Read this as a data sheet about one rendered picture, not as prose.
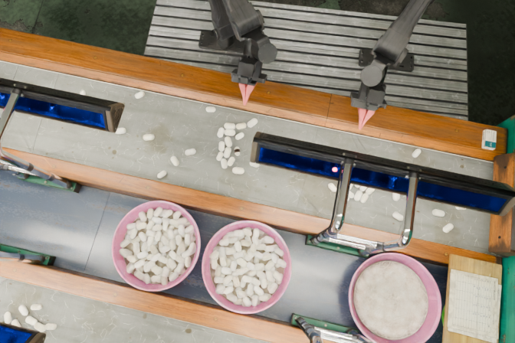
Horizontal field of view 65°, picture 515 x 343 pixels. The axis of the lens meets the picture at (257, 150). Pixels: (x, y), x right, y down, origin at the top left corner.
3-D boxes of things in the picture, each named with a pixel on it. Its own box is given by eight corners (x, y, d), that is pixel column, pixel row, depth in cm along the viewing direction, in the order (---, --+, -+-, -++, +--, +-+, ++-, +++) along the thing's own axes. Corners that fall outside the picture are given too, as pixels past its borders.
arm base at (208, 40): (250, 42, 144) (253, 25, 146) (195, 36, 145) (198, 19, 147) (250, 53, 152) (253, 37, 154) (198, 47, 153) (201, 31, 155)
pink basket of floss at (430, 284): (326, 281, 128) (331, 282, 119) (395, 238, 132) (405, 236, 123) (374, 362, 121) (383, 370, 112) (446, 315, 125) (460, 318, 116)
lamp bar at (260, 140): (256, 132, 104) (255, 122, 97) (503, 184, 100) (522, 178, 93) (249, 162, 102) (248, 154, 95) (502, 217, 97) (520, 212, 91)
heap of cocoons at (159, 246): (138, 202, 135) (132, 199, 129) (208, 218, 133) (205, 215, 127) (116, 275, 128) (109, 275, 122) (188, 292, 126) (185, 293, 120)
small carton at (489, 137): (482, 131, 133) (485, 129, 131) (493, 132, 133) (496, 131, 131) (481, 148, 131) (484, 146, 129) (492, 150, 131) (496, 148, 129)
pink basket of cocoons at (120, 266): (136, 197, 136) (127, 192, 127) (213, 214, 134) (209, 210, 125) (110, 279, 129) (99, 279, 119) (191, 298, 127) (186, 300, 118)
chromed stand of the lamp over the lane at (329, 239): (315, 187, 137) (340, 149, 94) (374, 200, 135) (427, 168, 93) (304, 244, 131) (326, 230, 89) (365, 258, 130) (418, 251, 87)
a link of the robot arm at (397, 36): (401, 61, 110) (466, -38, 107) (372, 44, 111) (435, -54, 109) (394, 71, 122) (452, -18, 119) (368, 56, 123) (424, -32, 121)
